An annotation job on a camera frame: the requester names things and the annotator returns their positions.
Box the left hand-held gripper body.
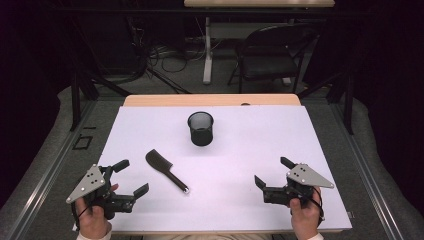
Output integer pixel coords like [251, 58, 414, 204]
[65, 163, 135, 221]

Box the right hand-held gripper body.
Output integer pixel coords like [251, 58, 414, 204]
[262, 162, 335, 208]

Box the dark brown comb with handle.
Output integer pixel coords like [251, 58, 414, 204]
[145, 148, 191, 195]

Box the black mesh pen cup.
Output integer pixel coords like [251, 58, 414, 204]
[187, 111, 215, 147]

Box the person's left hand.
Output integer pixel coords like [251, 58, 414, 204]
[75, 183, 120, 239]

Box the person's right hand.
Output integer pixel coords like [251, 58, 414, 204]
[289, 186, 324, 240]

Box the black metal stand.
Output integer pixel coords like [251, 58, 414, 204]
[69, 66, 132, 132]
[296, 71, 355, 135]

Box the black tripod leg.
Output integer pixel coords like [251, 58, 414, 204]
[146, 67, 192, 95]

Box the black folding chair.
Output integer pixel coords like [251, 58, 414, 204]
[227, 23, 319, 94]

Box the black metal crossbar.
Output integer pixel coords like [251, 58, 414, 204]
[49, 7, 354, 17]

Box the metal floor rail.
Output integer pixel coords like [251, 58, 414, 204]
[5, 99, 98, 240]
[331, 102, 406, 240]

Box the black floor socket frame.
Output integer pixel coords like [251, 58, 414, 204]
[72, 134, 94, 151]

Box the black cable loop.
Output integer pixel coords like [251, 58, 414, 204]
[161, 49, 189, 74]

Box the tangle of black cables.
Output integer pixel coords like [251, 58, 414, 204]
[126, 18, 161, 84]

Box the white cable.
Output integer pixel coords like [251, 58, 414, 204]
[186, 36, 221, 62]

